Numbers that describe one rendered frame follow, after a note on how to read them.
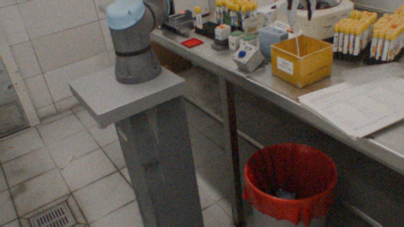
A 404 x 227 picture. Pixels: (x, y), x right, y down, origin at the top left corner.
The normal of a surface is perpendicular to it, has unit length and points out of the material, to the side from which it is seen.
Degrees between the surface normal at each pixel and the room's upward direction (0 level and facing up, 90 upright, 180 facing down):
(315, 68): 90
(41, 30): 90
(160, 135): 90
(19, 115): 90
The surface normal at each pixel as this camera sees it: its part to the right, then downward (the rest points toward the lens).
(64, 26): 0.55, 0.40
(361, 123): -0.11, -0.83
